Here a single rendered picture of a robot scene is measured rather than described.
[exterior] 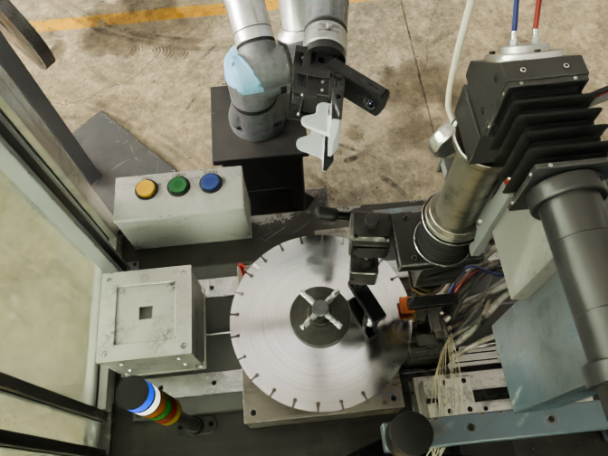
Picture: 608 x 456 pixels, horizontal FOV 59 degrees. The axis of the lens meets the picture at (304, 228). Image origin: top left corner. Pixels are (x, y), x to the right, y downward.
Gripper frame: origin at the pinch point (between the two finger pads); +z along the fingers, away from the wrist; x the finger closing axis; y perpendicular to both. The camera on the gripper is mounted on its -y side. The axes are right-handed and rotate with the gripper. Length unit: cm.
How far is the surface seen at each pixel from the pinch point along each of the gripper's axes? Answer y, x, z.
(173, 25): 60, -133, -155
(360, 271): -6.4, -7.5, 15.1
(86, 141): 85, -135, -84
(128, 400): 24.5, -9.7, 36.3
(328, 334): -4.8, -24.7, 20.6
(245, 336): 9.8, -28.3, 21.4
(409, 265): -10.1, 4.7, 18.5
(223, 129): 21, -51, -39
